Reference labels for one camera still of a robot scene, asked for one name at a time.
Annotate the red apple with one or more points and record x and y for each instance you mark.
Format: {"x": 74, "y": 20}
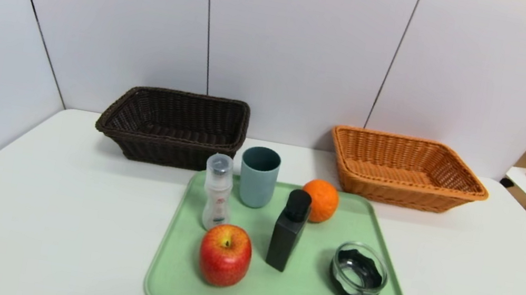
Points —
{"x": 222, "y": 263}

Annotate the light green plastic tray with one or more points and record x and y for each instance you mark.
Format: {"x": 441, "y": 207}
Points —
{"x": 297, "y": 292}

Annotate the orange wicker basket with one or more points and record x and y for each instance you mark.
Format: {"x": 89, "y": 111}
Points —
{"x": 394, "y": 193}

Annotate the dark brown wicker basket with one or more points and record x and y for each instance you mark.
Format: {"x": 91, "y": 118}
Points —
{"x": 160, "y": 152}

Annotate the orange fruit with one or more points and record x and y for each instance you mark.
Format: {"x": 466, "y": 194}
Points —
{"x": 323, "y": 200}

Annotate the small black floor object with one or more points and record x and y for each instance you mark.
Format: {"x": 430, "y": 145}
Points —
{"x": 506, "y": 182}

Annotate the black rectangular bottle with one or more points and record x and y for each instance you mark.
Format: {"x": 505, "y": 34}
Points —
{"x": 285, "y": 242}

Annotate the clear white spray bottle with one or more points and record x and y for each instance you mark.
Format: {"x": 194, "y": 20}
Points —
{"x": 216, "y": 204}

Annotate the blue-grey plastic cup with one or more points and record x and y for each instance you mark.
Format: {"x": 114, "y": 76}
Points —
{"x": 256, "y": 189}

